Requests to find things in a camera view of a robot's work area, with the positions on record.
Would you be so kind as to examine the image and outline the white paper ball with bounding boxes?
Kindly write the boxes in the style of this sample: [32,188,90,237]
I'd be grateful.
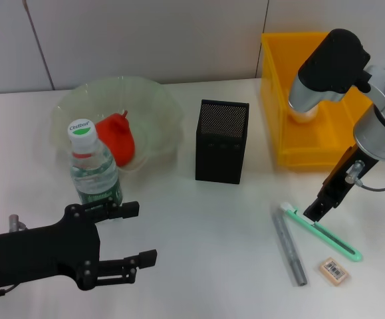
[287,102,320,124]

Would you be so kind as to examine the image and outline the clear water bottle green label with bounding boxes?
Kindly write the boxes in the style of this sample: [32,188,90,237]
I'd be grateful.
[68,118,124,209]

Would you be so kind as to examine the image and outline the yellow plastic bin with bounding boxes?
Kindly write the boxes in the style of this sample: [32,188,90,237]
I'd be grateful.
[260,31,376,171]

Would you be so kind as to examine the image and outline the right wrist cable with plug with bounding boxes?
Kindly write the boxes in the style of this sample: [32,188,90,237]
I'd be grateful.
[344,159,385,193]

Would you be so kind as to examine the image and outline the green utility knife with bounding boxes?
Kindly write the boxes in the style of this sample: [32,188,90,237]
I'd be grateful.
[279,201,364,263]

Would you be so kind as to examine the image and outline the green glass fruit plate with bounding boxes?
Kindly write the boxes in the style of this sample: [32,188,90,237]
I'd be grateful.
[49,76,184,174]

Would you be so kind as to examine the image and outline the beige eraser with barcode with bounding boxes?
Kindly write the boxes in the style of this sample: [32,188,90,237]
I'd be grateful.
[319,257,350,285]

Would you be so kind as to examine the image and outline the orange knitted toy fruit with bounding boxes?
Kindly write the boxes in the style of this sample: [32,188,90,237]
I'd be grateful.
[95,111,136,168]

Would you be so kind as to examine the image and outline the grey pen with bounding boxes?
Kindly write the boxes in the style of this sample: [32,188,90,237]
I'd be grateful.
[271,200,311,288]

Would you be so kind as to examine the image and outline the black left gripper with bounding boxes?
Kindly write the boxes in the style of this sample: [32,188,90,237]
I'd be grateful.
[0,201,158,292]

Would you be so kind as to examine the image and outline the left wrist cable with plug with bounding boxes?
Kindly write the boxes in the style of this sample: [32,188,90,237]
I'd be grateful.
[0,213,27,298]

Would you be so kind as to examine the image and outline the black mesh pen holder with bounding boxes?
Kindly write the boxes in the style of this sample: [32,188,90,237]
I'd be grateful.
[194,98,250,185]

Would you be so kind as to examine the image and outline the wrist cable with plug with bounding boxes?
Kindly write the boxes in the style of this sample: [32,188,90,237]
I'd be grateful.
[344,159,385,193]
[0,213,27,298]

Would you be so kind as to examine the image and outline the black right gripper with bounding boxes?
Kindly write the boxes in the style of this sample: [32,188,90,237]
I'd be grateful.
[303,144,380,223]

